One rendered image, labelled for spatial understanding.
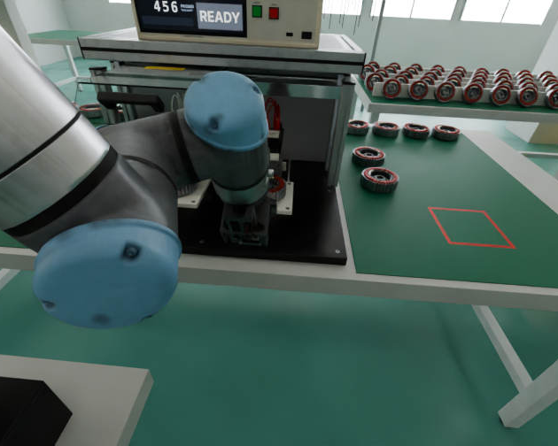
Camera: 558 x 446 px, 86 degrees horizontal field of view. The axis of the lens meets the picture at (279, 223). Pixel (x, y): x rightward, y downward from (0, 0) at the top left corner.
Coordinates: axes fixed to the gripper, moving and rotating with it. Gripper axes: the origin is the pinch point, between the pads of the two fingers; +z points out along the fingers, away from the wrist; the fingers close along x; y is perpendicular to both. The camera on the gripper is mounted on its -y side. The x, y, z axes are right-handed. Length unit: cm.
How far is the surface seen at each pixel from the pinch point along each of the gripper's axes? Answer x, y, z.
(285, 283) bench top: 7.1, 9.5, 8.5
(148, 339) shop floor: -50, 23, 84
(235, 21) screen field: -8.8, -46.1, -10.1
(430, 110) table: 83, -109, 76
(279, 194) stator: 4.0, -13.9, 12.2
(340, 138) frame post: 19.1, -30.6, 9.5
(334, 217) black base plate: 18.3, -9.3, 13.8
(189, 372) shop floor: -28, 34, 78
